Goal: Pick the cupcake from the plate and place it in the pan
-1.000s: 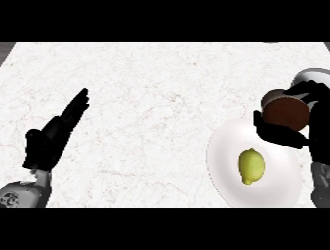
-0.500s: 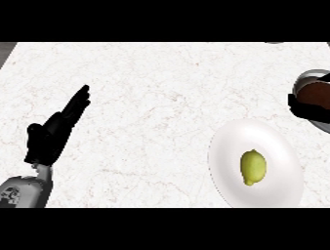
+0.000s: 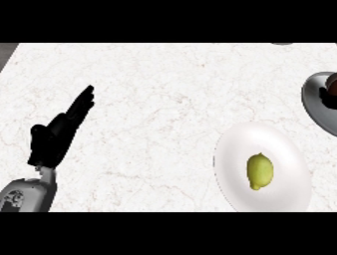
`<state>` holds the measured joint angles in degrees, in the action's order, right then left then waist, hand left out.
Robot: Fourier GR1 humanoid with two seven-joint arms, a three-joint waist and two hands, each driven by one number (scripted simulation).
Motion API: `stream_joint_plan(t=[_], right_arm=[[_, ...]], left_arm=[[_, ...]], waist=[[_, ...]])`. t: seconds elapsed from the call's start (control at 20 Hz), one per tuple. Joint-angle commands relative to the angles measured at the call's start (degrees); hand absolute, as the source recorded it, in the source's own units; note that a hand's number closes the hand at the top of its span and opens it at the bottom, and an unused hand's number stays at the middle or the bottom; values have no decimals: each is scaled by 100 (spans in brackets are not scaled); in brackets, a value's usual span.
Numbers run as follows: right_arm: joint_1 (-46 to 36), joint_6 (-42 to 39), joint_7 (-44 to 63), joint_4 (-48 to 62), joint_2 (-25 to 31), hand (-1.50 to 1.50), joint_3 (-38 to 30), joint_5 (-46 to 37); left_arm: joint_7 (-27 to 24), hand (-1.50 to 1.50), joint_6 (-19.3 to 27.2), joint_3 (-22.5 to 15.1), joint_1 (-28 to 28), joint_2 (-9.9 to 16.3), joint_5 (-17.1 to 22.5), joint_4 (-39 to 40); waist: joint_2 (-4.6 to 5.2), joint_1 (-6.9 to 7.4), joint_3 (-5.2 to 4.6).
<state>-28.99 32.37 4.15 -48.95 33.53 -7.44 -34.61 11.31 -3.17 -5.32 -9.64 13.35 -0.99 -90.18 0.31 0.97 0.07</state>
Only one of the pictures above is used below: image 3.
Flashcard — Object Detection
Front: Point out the white round plate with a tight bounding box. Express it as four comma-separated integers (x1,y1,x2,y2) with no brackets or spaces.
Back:
212,121,313,213

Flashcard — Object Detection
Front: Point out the grey round dish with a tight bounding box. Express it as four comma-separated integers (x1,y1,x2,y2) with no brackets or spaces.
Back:
299,71,337,142

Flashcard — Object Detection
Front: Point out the yellow-green lemon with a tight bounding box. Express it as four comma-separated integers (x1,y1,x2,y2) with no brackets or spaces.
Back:
245,151,274,191

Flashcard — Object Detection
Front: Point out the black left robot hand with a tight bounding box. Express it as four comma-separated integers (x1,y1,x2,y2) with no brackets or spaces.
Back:
26,85,97,169

